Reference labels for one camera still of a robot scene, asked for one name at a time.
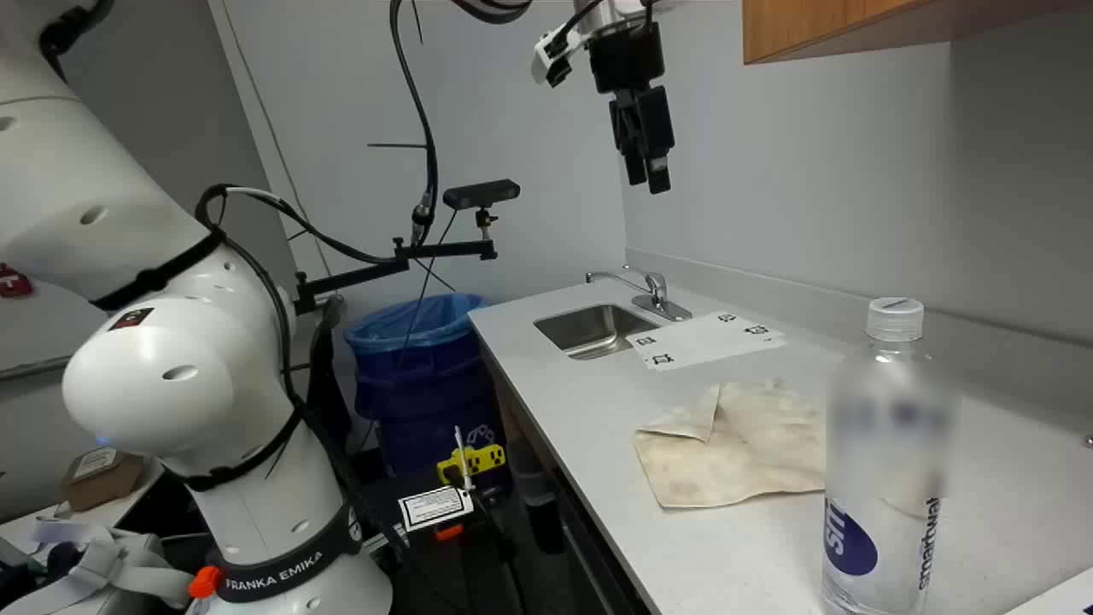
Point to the yellow clamp tool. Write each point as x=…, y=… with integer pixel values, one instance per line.
x=471, y=464

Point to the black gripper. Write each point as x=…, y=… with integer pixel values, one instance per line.
x=627, y=58

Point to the white paper with markers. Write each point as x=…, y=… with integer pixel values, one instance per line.
x=711, y=339

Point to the blue trash bin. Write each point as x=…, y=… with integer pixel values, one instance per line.
x=422, y=376

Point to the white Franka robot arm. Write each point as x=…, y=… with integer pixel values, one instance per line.
x=139, y=376

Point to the chrome faucet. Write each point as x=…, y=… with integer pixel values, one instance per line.
x=653, y=295

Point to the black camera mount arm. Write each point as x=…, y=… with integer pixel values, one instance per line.
x=378, y=267

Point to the wooden wall cabinet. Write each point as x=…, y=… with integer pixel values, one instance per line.
x=843, y=26

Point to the clear plastic water bottle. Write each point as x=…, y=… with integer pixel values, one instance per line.
x=882, y=480

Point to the small cardboard box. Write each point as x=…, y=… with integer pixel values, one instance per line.
x=105, y=480

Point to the white label tag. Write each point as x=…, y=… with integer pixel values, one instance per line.
x=434, y=509

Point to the stained white cloth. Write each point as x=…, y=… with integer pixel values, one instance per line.
x=729, y=448

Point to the steel sink basin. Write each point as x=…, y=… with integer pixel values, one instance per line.
x=596, y=326

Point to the black stereo camera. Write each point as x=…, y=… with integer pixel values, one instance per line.
x=481, y=194

